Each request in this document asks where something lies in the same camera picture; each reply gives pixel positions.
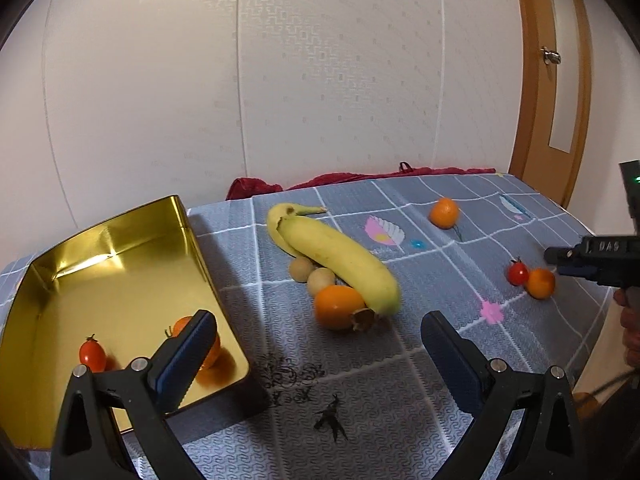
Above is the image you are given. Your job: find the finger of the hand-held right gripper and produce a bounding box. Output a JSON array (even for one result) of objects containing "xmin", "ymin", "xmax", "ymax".
[{"xmin": 545, "ymin": 236, "xmax": 640, "ymax": 286}]

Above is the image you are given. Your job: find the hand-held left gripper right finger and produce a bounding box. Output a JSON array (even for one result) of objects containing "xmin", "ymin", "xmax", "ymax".
[{"xmin": 421, "ymin": 311, "xmax": 583, "ymax": 480}]

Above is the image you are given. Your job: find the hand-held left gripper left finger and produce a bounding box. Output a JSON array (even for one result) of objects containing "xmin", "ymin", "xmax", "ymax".
[{"xmin": 50, "ymin": 310, "xmax": 219, "ymax": 480}]

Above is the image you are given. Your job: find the leafy-stemmed orange mandarin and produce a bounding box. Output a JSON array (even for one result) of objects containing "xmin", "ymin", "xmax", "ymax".
[{"xmin": 165, "ymin": 316, "xmax": 222, "ymax": 372}]

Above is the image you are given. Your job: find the red cherry tomato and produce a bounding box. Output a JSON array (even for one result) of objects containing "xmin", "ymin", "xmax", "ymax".
[
  {"xmin": 79, "ymin": 334, "xmax": 107, "ymax": 373},
  {"xmin": 506, "ymin": 258, "xmax": 530, "ymax": 287}
]

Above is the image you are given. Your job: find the gold metal tin box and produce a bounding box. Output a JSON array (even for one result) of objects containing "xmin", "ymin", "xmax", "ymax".
[{"xmin": 0, "ymin": 194, "xmax": 251, "ymax": 448}]

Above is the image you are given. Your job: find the orange persimmon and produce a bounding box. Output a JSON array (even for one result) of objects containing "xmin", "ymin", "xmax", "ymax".
[{"xmin": 314, "ymin": 285, "xmax": 376, "ymax": 332}]

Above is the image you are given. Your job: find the large yellow banana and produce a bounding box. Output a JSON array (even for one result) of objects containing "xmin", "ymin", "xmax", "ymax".
[{"xmin": 277, "ymin": 216, "xmax": 402, "ymax": 317}]

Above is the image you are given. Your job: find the beige longan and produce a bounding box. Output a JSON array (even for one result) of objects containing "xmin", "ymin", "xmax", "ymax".
[
  {"xmin": 307, "ymin": 268, "xmax": 335, "ymax": 297},
  {"xmin": 289, "ymin": 257, "xmax": 315, "ymax": 283}
]

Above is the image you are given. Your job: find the person's right hand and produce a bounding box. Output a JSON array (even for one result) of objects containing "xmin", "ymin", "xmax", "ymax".
[{"xmin": 613, "ymin": 287, "xmax": 640, "ymax": 363}]

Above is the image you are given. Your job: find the grey patterned blanket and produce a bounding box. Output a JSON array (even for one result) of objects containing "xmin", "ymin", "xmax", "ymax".
[{"xmin": 0, "ymin": 167, "xmax": 621, "ymax": 480}]

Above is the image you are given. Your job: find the wooden door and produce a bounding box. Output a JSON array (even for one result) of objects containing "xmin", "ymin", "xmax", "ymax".
[{"xmin": 539, "ymin": 0, "xmax": 593, "ymax": 196}]

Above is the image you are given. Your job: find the dark red cloth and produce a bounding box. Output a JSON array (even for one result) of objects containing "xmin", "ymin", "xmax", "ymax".
[{"xmin": 227, "ymin": 162, "xmax": 497, "ymax": 202}]

